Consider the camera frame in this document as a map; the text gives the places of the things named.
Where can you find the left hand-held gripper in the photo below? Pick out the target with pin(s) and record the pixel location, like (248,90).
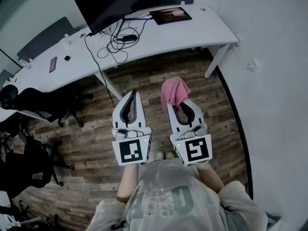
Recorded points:
(131,153)

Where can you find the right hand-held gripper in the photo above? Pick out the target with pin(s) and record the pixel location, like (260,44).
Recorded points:
(196,150)

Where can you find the pink cloth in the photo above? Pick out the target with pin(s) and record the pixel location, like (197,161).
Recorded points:
(174,91)

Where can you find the black computer monitor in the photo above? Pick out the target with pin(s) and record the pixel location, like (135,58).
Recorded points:
(113,3)

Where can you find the person's left forearm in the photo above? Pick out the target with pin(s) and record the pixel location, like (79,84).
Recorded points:
(127,182)

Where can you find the person's right forearm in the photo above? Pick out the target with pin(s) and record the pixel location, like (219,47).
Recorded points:
(209,177)

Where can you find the white desk leg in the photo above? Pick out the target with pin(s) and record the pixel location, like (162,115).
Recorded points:
(216,61)
(108,85)

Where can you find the person's right shoe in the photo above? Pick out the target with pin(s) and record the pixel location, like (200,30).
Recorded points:
(170,155)

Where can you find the person's shoe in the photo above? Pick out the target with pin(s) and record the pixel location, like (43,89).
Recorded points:
(159,156)
(170,155)

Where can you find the person's left shoe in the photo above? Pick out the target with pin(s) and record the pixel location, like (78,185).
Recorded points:
(159,156)

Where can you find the black power adapter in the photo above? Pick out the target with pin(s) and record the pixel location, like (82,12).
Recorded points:
(127,38)

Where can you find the small black case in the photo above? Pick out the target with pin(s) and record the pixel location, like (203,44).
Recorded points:
(67,58)

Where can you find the black office chair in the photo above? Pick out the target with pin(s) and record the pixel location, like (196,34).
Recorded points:
(43,102)
(26,167)
(21,213)

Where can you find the dark smartphone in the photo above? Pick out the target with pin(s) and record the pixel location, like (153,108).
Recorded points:
(53,64)

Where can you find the pale computer mouse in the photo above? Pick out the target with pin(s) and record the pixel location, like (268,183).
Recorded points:
(177,12)

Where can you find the dark grey chair back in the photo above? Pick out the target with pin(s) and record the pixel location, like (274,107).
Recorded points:
(48,38)

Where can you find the white desk end bracket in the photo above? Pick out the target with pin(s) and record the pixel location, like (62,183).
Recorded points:
(239,39)

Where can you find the white panel bracket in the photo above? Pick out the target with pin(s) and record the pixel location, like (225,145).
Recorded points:
(68,39)
(183,3)

